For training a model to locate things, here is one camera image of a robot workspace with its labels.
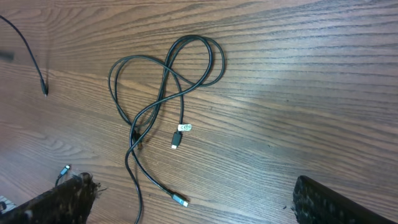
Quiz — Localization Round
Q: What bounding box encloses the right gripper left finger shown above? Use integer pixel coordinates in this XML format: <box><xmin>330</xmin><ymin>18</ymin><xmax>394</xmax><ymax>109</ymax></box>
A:
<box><xmin>1</xmin><ymin>172</ymin><xmax>100</xmax><ymax>224</ymax></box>

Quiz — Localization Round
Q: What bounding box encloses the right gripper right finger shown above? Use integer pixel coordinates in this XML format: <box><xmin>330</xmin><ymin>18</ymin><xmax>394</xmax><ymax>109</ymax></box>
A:
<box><xmin>292</xmin><ymin>175</ymin><xmax>397</xmax><ymax>224</ymax></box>

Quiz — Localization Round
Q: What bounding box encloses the separated long black cable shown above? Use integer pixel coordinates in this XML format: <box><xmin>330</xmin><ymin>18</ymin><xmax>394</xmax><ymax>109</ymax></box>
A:
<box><xmin>0</xmin><ymin>14</ymin><xmax>49</xmax><ymax>97</ymax></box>

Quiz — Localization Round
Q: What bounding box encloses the black USB cable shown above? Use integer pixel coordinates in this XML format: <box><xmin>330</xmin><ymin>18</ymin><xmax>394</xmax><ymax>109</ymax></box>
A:
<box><xmin>55</xmin><ymin>34</ymin><xmax>226</xmax><ymax>224</ymax></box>

